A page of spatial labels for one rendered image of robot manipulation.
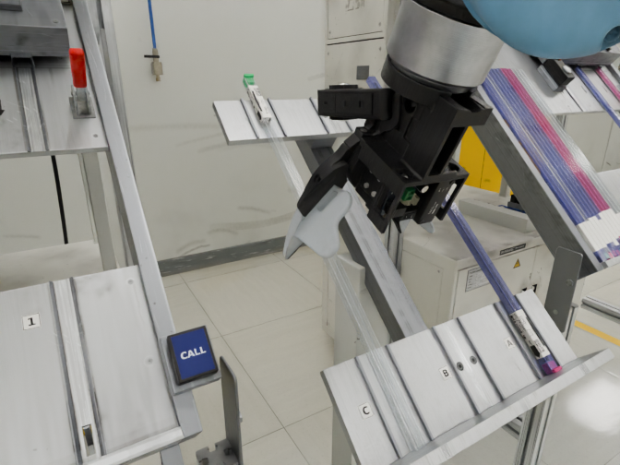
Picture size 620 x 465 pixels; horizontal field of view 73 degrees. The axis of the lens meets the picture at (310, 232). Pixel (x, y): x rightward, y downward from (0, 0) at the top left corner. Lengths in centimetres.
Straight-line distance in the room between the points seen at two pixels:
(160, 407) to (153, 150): 197
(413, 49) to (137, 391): 41
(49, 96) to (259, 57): 192
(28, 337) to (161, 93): 194
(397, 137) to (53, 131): 46
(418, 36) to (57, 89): 53
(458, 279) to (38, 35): 100
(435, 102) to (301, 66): 235
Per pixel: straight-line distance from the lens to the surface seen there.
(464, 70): 31
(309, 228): 38
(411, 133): 34
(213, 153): 245
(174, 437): 47
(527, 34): 18
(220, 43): 245
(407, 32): 31
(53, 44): 72
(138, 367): 50
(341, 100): 40
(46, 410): 50
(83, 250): 130
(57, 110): 68
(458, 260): 115
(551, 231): 98
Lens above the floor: 105
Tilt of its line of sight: 20 degrees down
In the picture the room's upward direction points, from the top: straight up
